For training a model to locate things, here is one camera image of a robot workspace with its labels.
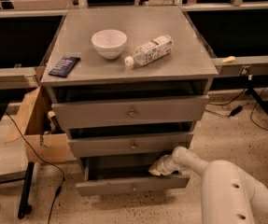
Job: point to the grey drawer cabinet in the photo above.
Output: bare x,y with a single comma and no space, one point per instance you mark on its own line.
186,71

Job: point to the grey bottom drawer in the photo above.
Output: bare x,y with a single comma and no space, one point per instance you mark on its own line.
125,174

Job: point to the grey middle drawer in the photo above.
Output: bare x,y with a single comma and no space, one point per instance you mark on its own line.
128,144

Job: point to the dark blue snack packet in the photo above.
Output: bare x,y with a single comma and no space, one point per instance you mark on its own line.
64,66

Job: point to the grey top drawer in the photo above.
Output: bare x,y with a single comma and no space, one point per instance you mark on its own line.
94,114

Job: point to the brown cardboard box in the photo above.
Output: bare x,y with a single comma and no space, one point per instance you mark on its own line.
30,125

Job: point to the small yellow foam piece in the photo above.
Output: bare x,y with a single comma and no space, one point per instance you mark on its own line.
228,59

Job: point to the black table leg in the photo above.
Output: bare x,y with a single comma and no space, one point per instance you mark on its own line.
25,208

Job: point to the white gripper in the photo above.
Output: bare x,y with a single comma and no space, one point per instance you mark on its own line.
162,165

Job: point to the white ceramic bowl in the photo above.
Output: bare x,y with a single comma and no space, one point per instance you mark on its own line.
109,43

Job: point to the black stand leg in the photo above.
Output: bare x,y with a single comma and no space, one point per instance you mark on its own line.
253,93

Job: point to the grey drawer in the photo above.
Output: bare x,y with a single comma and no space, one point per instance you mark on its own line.
125,174
128,144
94,114

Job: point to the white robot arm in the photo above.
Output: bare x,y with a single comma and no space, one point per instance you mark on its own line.
229,195

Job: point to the grey wall rail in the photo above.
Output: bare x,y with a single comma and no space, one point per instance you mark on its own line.
242,66

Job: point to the clear plastic bottle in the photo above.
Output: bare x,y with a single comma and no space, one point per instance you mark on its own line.
150,51

